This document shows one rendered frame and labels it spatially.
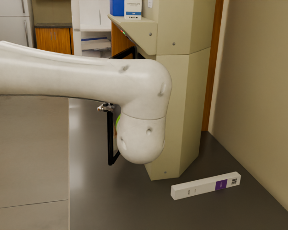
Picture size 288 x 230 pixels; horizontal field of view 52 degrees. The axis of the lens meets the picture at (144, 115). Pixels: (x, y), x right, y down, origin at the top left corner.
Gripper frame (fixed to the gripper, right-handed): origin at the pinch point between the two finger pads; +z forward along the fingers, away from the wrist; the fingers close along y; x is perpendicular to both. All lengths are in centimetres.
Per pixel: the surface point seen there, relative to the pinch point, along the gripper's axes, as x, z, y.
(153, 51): -14.3, -3.9, -10.6
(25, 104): 128, 348, 86
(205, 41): -15.8, 5.3, -31.9
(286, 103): 2, -14, -55
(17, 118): 128, 293, 91
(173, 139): 17.3, -3.9, -19.2
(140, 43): -16.8, -3.9, -6.5
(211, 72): 3, 33, -50
